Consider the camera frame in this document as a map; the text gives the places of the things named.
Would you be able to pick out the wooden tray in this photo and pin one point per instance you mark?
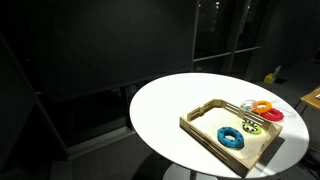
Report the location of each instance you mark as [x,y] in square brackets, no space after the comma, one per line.
[237,137]

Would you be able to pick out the yellow box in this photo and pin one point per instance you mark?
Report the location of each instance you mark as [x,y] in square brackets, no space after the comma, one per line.
[269,79]

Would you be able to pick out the wooden side table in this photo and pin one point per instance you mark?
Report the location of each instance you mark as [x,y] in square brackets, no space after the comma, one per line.
[312,99]

